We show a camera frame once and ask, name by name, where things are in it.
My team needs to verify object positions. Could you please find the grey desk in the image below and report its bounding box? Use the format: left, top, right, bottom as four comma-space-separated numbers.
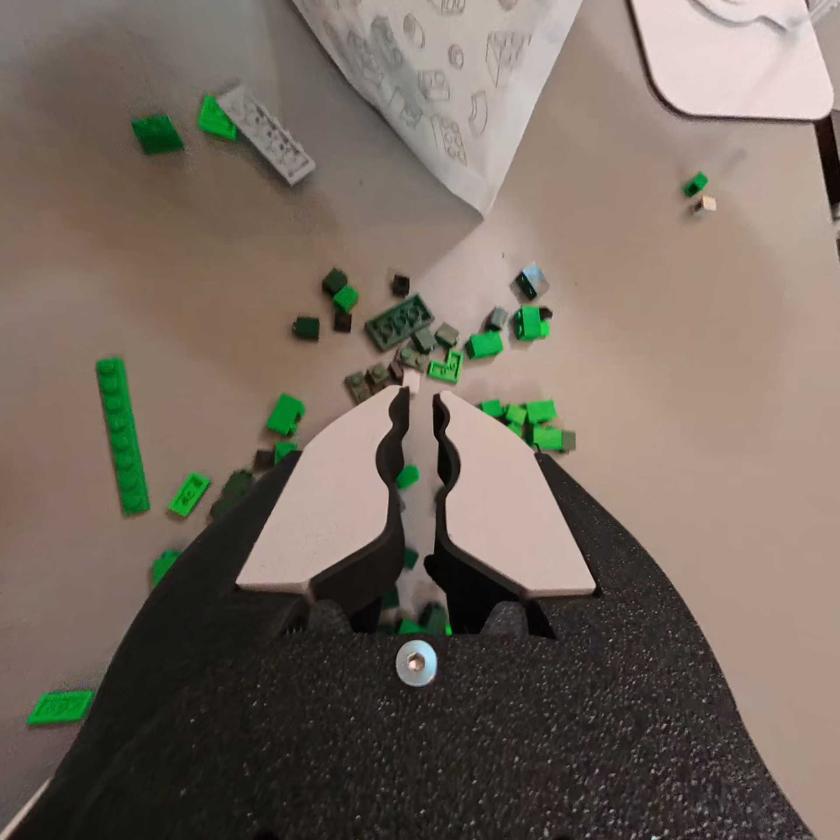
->
0, 0, 840, 818

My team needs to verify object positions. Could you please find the green wedge plate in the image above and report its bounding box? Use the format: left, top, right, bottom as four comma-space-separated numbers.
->
197, 94, 238, 143

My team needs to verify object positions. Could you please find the green flat brick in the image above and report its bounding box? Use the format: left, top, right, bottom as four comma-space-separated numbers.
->
130, 113, 186, 156

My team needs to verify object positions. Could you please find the pile of small green bricks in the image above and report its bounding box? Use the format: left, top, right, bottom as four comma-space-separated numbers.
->
150, 262, 578, 637

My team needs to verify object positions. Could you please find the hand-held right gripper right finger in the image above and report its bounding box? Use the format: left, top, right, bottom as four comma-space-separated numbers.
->
423, 390, 598, 637

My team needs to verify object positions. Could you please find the white rounded tray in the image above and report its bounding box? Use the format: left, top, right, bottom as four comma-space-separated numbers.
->
625, 0, 836, 123

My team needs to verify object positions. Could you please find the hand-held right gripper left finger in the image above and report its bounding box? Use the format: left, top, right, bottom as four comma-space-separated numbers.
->
235, 386, 412, 632

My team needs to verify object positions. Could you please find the white printed paper bag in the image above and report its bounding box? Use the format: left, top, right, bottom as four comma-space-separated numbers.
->
290, 0, 586, 219

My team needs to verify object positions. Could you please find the dark green studded plate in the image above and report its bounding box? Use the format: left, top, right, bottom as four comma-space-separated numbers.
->
364, 294, 435, 350

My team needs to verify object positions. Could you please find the green rectangular plate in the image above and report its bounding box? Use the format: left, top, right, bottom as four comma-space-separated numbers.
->
25, 688, 97, 727

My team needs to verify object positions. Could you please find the long green plate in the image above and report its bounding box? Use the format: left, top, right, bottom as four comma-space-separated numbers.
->
94, 356, 152, 517

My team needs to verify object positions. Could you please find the small green two-stud plate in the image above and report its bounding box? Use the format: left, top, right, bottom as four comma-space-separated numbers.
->
167, 471, 212, 519

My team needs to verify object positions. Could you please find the grey studded plate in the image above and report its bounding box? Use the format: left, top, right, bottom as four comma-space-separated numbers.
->
215, 84, 317, 189

